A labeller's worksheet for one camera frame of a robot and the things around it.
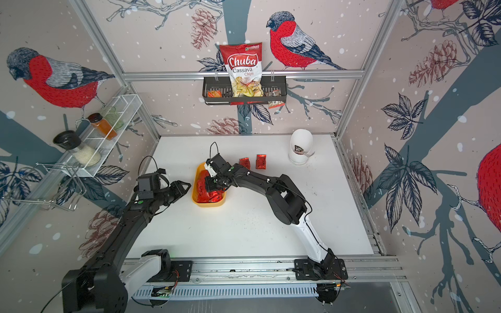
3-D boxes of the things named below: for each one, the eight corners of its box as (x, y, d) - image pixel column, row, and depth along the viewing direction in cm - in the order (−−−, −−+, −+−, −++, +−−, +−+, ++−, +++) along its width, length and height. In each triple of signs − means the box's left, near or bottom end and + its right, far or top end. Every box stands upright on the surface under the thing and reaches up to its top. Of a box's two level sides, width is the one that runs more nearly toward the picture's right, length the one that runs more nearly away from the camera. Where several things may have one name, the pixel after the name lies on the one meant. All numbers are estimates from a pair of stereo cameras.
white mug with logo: (289, 166, 107) (294, 146, 94) (287, 149, 115) (291, 129, 102) (309, 166, 107) (316, 146, 94) (305, 149, 115) (311, 129, 102)
